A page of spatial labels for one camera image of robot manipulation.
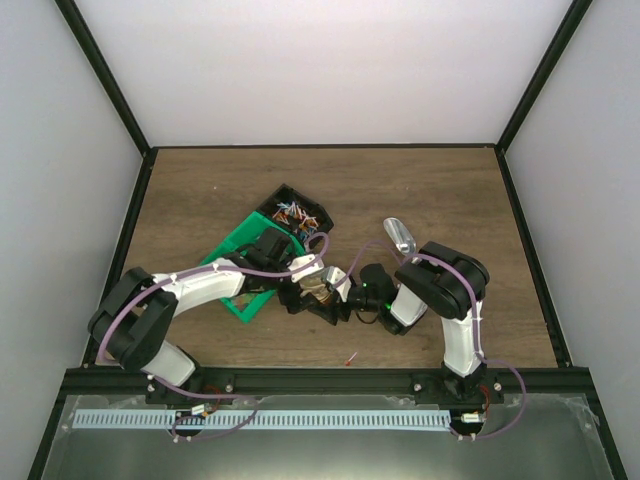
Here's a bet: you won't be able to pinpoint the gold jar lid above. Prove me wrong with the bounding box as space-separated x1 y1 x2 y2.
298 271 331 299

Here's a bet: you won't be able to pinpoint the black bin candies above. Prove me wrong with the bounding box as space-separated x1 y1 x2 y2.
257 184 334 242

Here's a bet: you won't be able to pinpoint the green bin gummy candies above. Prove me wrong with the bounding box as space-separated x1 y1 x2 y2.
220 290 275 323

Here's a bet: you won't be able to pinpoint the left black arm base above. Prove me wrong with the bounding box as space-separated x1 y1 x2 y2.
146 370 234 406

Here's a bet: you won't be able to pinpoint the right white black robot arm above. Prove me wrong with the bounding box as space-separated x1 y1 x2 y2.
309 242 490 403

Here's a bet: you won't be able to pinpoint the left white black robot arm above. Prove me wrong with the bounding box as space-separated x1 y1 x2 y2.
88 228 323 404

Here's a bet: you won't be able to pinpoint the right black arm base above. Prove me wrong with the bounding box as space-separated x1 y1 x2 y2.
410 366 504 408

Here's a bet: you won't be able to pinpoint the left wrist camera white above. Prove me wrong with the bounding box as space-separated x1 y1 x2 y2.
288 254 324 283

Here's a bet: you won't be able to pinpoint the light blue slotted cable duct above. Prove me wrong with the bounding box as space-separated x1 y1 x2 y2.
72 409 451 431

